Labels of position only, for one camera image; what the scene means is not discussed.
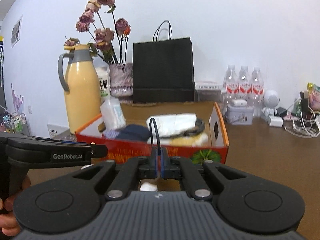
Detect black cable loop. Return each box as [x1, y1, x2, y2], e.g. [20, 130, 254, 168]
[149, 117, 162, 181]

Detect dark navy cloth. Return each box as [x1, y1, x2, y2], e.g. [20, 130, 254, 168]
[116, 124, 151, 142]

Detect white plastic bag item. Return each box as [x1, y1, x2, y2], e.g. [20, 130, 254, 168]
[146, 113, 197, 138]

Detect clear cotton swab box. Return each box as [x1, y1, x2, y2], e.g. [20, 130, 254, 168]
[100, 98, 126, 131]

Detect person's left hand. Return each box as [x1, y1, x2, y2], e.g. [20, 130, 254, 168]
[1, 176, 31, 239]

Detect yellow knit item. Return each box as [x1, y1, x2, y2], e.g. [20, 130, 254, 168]
[160, 132, 209, 147]

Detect orange red cardboard box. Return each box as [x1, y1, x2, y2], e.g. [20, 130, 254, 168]
[75, 101, 229, 164]

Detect yellow thermos jug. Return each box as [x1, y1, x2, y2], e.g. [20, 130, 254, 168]
[57, 45, 101, 134]

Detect black paper shopping bag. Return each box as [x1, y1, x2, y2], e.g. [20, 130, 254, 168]
[133, 26, 195, 103]

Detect grey printed tin box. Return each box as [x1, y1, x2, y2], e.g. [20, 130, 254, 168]
[225, 104, 254, 125]

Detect white red flat box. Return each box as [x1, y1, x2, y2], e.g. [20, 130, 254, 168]
[195, 81, 222, 91]

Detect purple textured vase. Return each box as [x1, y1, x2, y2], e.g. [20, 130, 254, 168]
[109, 63, 133, 98]

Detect left water bottle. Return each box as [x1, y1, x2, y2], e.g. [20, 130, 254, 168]
[223, 65, 239, 112]

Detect water bottle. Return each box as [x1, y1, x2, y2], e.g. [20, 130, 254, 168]
[223, 65, 239, 112]
[251, 67, 264, 117]
[238, 66, 252, 106]

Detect milk carton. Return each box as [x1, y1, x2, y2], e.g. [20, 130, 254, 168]
[96, 67, 110, 103]

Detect middle water bottle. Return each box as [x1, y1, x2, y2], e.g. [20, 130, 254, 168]
[238, 66, 252, 106]

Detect white power adapter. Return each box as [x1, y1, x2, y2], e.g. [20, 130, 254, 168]
[267, 115, 283, 128]

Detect right water bottle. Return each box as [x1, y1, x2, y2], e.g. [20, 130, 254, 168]
[251, 67, 264, 117]

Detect dried rose bouquet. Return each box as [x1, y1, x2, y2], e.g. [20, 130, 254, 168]
[75, 0, 131, 65]

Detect colourful snack packet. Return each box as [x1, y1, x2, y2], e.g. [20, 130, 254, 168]
[307, 82, 320, 111]

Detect white booklet against wall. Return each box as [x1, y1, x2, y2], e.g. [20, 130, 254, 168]
[47, 124, 69, 139]

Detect white charger cables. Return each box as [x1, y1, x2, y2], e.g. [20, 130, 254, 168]
[283, 100, 320, 138]

